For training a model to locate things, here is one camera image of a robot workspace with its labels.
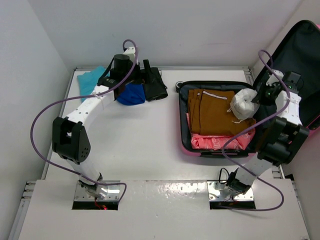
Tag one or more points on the metal base plate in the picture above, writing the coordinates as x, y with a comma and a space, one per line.
218, 193
103, 193

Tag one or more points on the brown garment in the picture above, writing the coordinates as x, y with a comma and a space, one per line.
206, 101

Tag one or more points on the royal blue garment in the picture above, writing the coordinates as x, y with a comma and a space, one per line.
133, 94

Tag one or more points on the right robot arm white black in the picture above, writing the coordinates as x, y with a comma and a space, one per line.
282, 139

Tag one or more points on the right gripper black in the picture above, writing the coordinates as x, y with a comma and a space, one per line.
259, 98

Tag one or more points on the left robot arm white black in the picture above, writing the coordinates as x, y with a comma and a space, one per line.
69, 134

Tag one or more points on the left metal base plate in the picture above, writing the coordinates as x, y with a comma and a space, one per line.
103, 193

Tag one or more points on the white drawstring bag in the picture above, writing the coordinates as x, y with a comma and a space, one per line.
241, 105

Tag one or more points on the black leather pouch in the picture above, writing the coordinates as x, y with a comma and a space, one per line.
160, 89

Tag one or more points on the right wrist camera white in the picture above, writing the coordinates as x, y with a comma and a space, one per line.
274, 77

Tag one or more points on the pink patterned garment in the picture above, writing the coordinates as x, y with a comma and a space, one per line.
217, 142

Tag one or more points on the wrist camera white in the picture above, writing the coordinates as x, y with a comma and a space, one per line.
130, 52
274, 77

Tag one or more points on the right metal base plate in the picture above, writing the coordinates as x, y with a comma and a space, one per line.
218, 193

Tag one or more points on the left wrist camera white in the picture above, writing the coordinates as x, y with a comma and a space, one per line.
130, 52

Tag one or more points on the pink suitcase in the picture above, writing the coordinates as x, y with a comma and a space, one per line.
299, 51

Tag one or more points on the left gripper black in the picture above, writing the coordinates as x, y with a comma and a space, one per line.
145, 76

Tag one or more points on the light blue shirt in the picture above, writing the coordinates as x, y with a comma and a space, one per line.
89, 80

